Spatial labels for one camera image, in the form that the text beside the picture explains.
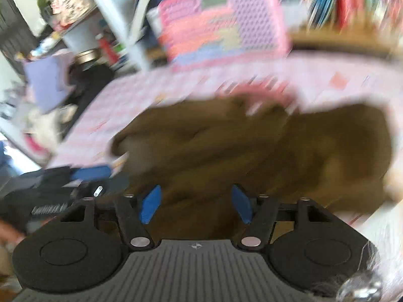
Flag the brown corduroy trousers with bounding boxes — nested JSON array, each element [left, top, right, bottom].
[[111, 97, 392, 240]]

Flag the lilac folded cloth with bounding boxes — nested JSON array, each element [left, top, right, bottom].
[[24, 49, 75, 114]]

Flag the brass bowl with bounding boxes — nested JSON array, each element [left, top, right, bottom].
[[75, 48, 101, 65]]

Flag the pink checked desk mat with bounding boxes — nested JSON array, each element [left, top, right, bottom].
[[51, 52, 402, 221]]

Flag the pink learning keyboard toy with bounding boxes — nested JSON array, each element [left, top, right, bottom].
[[158, 0, 290, 69]]

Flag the white shelf post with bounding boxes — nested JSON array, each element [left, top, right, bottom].
[[94, 0, 152, 71]]

